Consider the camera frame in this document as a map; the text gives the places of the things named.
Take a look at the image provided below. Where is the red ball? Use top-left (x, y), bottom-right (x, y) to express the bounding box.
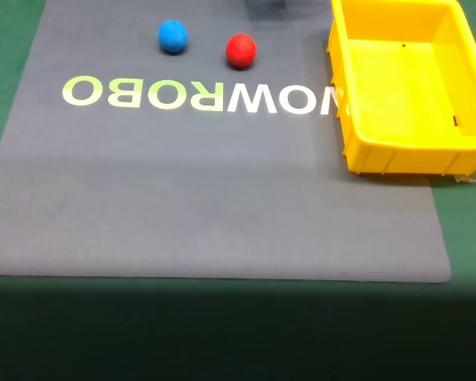
top-left (225, 33), bottom-right (258, 70)

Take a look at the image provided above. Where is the clear plastic wrapper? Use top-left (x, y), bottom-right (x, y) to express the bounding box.
top-left (451, 165), bottom-right (476, 184)

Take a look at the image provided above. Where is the blue ball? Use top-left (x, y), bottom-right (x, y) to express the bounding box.
top-left (158, 19), bottom-right (189, 56)

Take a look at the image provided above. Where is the grey mat with lettering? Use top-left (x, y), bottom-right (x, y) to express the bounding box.
top-left (0, 0), bottom-right (452, 284)

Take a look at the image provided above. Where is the yellow plastic bin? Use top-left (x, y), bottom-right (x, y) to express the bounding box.
top-left (326, 0), bottom-right (476, 176)

